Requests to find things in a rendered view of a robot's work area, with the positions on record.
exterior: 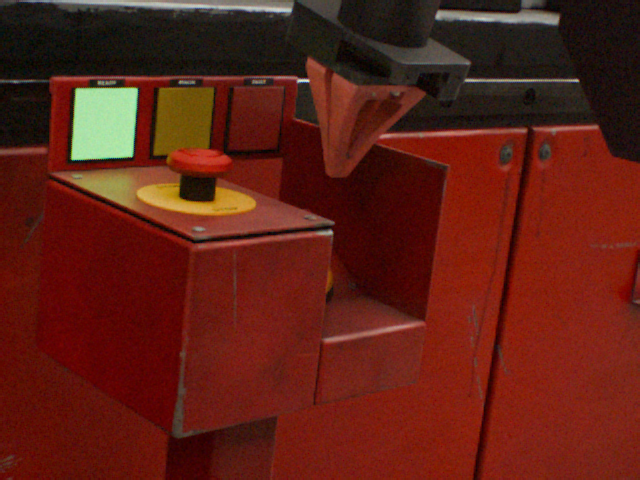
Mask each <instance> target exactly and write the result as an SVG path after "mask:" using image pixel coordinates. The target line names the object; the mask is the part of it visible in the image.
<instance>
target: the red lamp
mask: <svg viewBox="0 0 640 480"><path fill-rule="evenodd" d="M282 98H283V87H234V92H232V104H231V114H230V125H229V136H228V147H227V152H236V151H255V150H275V149H277V147H278V137H279V127H280V117H281V107H282Z"/></svg>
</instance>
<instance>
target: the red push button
mask: <svg viewBox="0 0 640 480"><path fill-rule="evenodd" d="M167 164H168V166H169V169H170V170H172V172H174V173H177V174H180V182H179V194H178V196H179V198H180V199H183V200H186V201H190V202H199V203H206V202H213V201H215V194H216V184H217V178H220V177H225V176H228V175H229V173H230V172H231V169H232V160H231V159H230V158H228V157H227V156H226V155H224V154H223V153H221V152H219V151H215V150H210V149H202V148H183V149H178V150H176V151H174V152H172V153H170V154H169V155H168V158H167Z"/></svg>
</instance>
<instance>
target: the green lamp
mask: <svg viewBox="0 0 640 480"><path fill-rule="evenodd" d="M137 91H138V89H137V88H91V89H76V94H75V110H74V127H73V142H72V160H77V159H97V158H117V157H132V156H133V147H134V132H135V118H136V105H137Z"/></svg>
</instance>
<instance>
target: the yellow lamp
mask: <svg viewBox="0 0 640 480"><path fill-rule="evenodd" d="M213 100H214V88H213V87H198V88H159V97H158V110H157V123H155V135H154V149H153V155H154V156H157V155H169V154H170V153H172V152H174V151H176V150H178V149H183V148H202V149H209V144H210V133H211V123H212V111H213Z"/></svg>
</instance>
